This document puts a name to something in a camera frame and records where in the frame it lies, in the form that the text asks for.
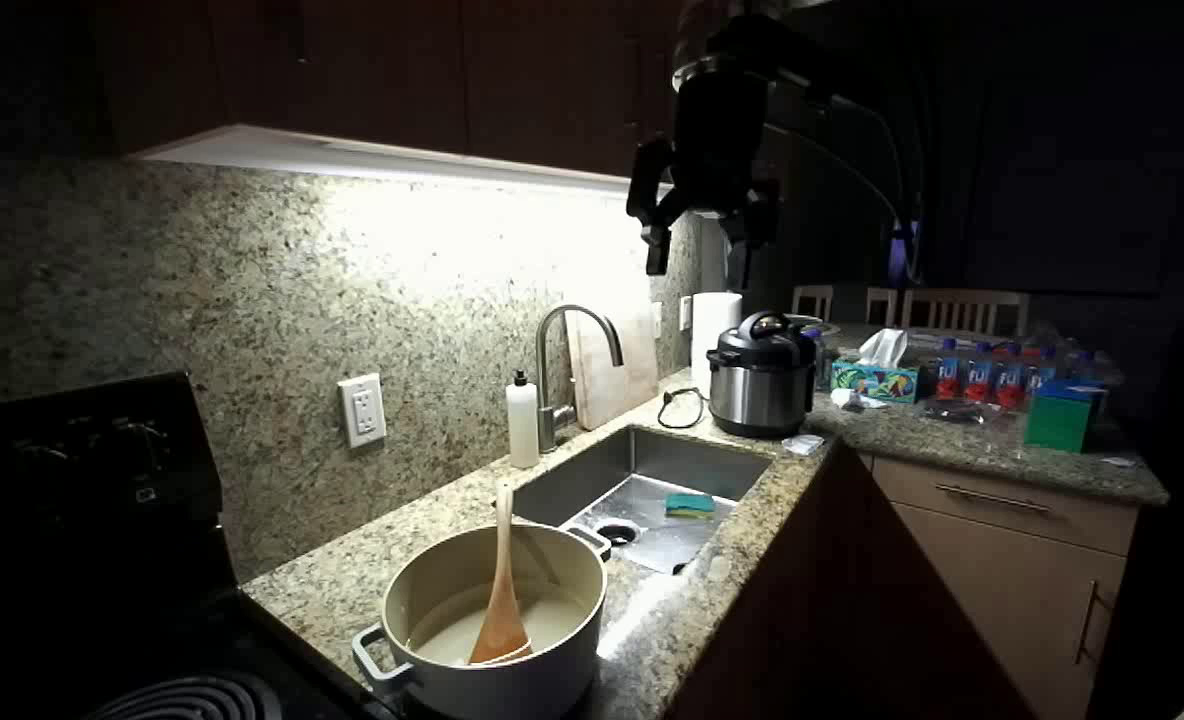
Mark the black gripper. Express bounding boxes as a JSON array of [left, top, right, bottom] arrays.
[[625, 133, 687, 280]]

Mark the wooden spoon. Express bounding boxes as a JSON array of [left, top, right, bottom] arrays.
[[469, 480, 534, 670]]

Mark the white paper towel roll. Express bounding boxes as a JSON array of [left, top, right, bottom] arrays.
[[687, 290, 742, 391]]

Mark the pale cutting board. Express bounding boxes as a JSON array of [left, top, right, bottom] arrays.
[[565, 298, 663, 431]]

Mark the chrome gooseneck faucet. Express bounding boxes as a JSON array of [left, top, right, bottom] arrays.
[[532, 301, 626, 457]]

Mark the white wooden chair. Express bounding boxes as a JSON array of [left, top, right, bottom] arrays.
[[863, 284, 1032, 341], [786, 280, 838, 324]]

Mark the stainless steel pressure cooker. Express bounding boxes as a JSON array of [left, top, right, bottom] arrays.
[[705, 310, 825, 439]]

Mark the stainless steel sink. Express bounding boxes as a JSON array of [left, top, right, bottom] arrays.
[[506, 421, 774, 579]]

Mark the white soap bottle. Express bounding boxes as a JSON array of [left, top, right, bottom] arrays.
[[504, 368, 545, 474]]

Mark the blue glowing device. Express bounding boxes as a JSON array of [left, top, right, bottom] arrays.
[[882, 215, 918, 290]]

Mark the tissue box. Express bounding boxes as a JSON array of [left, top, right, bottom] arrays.
[[829, 324, 925, 407]]

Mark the teal sponge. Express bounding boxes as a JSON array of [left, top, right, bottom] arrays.
[[658, 489, 721, 523]]

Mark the under-cabinet light strip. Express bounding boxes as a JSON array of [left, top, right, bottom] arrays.
[[128, 119, 636, 194]]

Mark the water bottle pack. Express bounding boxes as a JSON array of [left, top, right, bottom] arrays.
[[926, 334, 1127, 416]]

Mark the dark wood base cabinet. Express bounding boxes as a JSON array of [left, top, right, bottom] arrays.
[[669, 446, 1040, 720]]

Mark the green box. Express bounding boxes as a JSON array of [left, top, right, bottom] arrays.
[[1021, 381, 1100, 457]]

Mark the white base cabinet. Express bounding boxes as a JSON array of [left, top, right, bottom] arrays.
[[863, 453, 1144, 720]]

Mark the coil stove burner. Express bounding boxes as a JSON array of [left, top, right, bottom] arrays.
[[83, 670, 286, 720]]

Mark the black electric stove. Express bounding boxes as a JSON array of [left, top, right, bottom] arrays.
[[0, 372, 395, 720]]

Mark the black power cord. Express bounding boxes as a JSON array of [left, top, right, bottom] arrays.
[[653, 381, 710, 431]]

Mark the dark wood wall cabinet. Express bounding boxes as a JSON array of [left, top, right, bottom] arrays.
[[83, 0, 705, 175]]

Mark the white wall outlet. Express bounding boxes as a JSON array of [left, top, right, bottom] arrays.
[[337, 368, 390, 453]]

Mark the cabinet drawer handle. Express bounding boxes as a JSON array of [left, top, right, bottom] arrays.
[[937, 480, 1040, 513]]

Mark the cream pot with handles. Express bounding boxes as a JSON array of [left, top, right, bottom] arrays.
[[346, 521, 613, 720]]

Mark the cabinet door handle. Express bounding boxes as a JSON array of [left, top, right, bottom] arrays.
[[1072, 579, 1113, 674]]

